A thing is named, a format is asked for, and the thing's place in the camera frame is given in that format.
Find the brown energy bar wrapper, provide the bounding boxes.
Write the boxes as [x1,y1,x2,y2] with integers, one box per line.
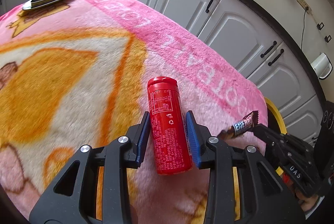
[217,110,259,140]

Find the red cylindrical can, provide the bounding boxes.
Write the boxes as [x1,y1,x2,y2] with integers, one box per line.
[147,76,193,175]

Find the yellow trash bin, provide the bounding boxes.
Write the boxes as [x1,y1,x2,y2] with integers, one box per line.
[264,97,287,176]

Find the white kitchen cabinets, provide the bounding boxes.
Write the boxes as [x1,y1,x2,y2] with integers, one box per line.
[1,0,325,144]

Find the right hand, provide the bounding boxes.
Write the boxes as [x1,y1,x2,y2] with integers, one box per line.
[296,190,319,212]

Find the pink cartoon fleece blanket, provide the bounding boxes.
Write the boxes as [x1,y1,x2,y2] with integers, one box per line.
[1,0,268,217]

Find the black camera box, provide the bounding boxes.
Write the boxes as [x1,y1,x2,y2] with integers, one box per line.
[313,101,333,180]

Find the white wall power strip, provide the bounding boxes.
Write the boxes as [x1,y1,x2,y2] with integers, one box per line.
[297,0,311,14]

